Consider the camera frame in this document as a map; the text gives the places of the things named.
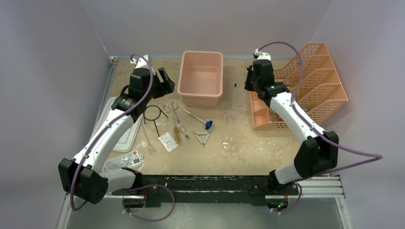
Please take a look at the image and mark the metal crucible tongs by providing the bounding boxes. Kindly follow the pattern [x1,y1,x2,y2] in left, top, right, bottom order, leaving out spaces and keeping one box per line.
[163,101,189,139]

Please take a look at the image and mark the black wire tripod stand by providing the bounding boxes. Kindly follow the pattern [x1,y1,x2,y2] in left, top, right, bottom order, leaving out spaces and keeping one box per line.
[143,104,168,137]

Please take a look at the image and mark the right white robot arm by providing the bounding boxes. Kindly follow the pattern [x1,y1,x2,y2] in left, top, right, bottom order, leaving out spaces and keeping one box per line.
[245,59,339,194]

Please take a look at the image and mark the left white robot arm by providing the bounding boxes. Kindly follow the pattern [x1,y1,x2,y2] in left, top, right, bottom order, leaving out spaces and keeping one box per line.
[58,67,175,204]

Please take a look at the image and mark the clear test tube rack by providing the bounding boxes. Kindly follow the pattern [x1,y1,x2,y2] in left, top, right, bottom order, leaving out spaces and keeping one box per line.
[231,87,248,111]

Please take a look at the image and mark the pink plastic bin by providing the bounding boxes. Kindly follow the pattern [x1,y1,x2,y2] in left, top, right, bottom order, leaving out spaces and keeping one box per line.
[177,51,224,108]

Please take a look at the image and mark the brown test tube brush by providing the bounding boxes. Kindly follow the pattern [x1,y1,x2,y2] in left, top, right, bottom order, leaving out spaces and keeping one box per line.
[173,126,181,144]

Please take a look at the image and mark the small white packet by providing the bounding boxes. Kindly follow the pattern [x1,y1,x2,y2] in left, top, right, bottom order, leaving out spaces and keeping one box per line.
[159,132,179,152]

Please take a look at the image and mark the spatula with blue clip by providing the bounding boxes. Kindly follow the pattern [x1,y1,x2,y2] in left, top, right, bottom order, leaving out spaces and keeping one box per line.
[183,108,213,130]

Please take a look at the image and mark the white plastic bin lid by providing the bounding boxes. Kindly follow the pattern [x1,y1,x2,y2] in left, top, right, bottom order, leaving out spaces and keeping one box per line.
[90,97,144,153]

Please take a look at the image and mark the clear glass beaker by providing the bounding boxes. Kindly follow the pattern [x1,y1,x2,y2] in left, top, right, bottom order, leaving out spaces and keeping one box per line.
[221,135,234,150]

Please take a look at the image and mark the white clay triangle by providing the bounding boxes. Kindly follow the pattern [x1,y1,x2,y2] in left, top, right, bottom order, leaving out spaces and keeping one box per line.
[194,132,210,147]

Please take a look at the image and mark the orange mesh file organizer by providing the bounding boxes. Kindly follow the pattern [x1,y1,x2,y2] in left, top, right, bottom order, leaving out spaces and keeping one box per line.
[250,42,348,131]

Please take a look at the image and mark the blister pack with label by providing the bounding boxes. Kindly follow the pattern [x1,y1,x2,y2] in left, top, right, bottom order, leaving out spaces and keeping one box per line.
[102,150,144,172]

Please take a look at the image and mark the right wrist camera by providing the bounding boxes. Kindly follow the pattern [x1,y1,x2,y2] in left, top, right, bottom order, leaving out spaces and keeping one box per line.
[254,49,271,61]

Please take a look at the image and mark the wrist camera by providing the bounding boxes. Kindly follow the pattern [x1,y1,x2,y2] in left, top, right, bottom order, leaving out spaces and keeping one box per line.
[254,49,271,61]
[130,54,152,69]

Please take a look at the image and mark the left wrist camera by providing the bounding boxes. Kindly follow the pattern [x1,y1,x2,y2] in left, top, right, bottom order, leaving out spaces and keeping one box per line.
[130,54,152,69]

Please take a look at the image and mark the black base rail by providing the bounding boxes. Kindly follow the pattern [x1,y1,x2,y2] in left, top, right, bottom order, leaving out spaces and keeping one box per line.
[112,175,299,208]

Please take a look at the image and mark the aluminium frame rail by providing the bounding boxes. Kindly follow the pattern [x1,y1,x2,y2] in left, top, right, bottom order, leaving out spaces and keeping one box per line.
[64,176,345,200]

